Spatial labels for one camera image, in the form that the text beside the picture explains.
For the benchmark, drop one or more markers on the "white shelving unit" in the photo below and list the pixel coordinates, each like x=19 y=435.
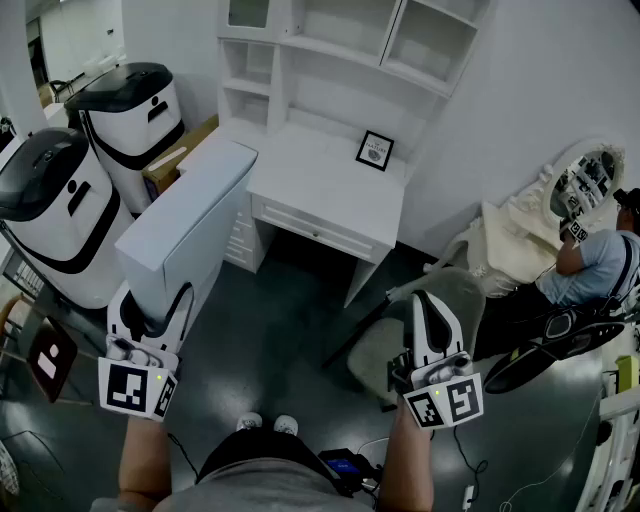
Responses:
x=330 y=60

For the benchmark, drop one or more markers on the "black framed picture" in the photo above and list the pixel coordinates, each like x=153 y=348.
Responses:
x=375 y=150

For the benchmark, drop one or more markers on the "white furniture frame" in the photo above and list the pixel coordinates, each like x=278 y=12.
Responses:
x=620 y=407

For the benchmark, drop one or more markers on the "black office chair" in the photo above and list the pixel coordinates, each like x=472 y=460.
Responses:
x=560 y=330

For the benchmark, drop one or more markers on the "black device with blue screen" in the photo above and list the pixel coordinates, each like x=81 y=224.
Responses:
x=342 y=465

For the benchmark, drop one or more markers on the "white power adapter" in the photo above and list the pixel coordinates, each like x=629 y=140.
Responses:
x=467 y=495

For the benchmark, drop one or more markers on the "person's right forearm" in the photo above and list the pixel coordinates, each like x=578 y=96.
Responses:
x=410 y=460

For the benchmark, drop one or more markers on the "person's left white shoe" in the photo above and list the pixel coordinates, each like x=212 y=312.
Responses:
x=249 y=421

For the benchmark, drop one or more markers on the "person's right white shoe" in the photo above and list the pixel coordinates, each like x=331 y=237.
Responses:
x=286 y=425

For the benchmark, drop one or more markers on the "wooden stool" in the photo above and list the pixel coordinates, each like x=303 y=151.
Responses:
x=17 y=300

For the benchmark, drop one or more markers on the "brown cardboard box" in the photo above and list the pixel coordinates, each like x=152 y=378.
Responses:
x=175 y=160

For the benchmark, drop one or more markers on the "person's left forearm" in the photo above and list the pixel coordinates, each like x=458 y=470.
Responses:
x=142 y=460

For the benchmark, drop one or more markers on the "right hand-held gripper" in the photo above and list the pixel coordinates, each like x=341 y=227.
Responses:
x=450 y=395

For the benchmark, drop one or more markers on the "dark brown square panel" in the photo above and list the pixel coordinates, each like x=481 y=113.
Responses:
x=50 y=357

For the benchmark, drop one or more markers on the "yellow-green box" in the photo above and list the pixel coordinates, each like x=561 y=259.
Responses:
x=627 y=375

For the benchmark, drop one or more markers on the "grey cushioned chair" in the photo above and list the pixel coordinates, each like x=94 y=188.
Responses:
x=370 y=360

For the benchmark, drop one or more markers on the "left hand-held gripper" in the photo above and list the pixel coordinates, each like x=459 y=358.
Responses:
x=127 y=387

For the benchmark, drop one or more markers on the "white ornate vanity table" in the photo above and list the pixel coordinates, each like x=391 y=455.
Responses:
x=515 y=240

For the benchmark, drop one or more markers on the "person's grey shirt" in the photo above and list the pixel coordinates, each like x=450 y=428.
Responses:
x=260 y=492

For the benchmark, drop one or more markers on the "person's white shoe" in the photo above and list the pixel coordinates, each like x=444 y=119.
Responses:
x=286 y=425
x=249 y=421

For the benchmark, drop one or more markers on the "person's black shorts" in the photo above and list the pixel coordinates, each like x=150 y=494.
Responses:
x=260 y=450

